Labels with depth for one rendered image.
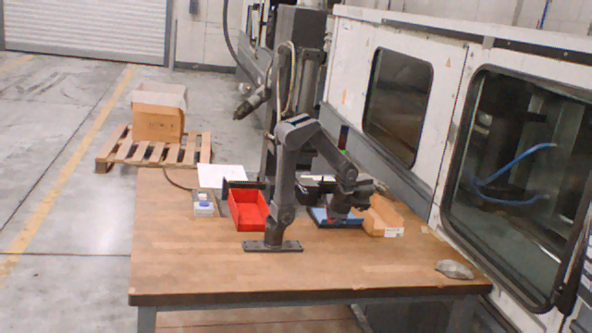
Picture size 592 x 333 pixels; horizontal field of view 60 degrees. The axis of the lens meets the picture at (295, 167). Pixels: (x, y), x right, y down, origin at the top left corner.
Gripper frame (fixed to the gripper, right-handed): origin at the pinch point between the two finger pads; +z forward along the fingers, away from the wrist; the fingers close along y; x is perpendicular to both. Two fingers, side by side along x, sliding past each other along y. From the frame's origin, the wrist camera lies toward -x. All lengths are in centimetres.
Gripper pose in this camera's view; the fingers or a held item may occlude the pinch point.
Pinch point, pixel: (329, 221)
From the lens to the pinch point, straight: 184.8
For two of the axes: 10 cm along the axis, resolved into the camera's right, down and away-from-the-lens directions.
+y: -1.0, -7.6, 6.5
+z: -2.2, 6.5, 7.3
